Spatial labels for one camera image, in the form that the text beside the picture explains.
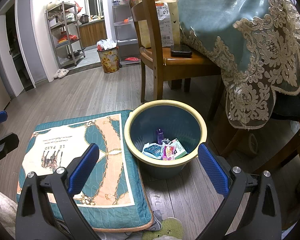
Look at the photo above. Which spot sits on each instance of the white slippers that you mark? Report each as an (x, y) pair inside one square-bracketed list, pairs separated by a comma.
[(60, 73)]

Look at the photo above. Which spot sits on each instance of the blue silver snack wrapper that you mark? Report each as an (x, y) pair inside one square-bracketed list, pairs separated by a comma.
[(152, 150)]

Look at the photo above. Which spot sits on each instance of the teal lace tablecloth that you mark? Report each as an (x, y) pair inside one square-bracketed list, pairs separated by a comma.
[(255, 43)]

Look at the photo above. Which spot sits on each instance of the teal beige quilted cushion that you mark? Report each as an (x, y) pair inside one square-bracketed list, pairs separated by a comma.
[(106, 183)]

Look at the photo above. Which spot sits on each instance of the metal shelving rack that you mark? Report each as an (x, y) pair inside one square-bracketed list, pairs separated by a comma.
[(63, 26)]

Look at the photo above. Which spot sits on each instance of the wooden chair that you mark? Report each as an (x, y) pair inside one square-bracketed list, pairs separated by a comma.
[(165, 67)]

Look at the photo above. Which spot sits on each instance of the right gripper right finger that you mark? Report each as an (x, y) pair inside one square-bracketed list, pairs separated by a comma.
[(261, 218)]

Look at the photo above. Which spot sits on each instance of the blue bin with yellow rim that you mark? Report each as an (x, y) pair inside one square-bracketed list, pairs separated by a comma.
[(178, 121)]

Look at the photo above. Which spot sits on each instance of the purple small bottle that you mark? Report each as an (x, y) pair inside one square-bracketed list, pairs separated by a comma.
[(160, 136)]

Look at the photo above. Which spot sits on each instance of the green plush slipper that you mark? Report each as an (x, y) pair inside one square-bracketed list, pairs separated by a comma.
[(172, 228)]

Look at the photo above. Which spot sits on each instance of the fuzzy white sleeve forearm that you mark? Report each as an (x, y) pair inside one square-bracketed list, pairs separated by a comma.
[(8, 211)]

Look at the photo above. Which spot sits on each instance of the paper shopping bag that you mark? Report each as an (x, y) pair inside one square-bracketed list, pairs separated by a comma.
[(168, 17)]

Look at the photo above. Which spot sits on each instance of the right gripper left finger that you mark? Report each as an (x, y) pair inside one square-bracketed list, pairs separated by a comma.
[(46, 208)]

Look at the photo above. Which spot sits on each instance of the floral trash can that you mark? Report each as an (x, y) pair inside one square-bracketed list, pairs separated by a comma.
[(109, 55)]

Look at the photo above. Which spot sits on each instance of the black box on chair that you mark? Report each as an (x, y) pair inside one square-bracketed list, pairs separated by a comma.
[(180, 50)]

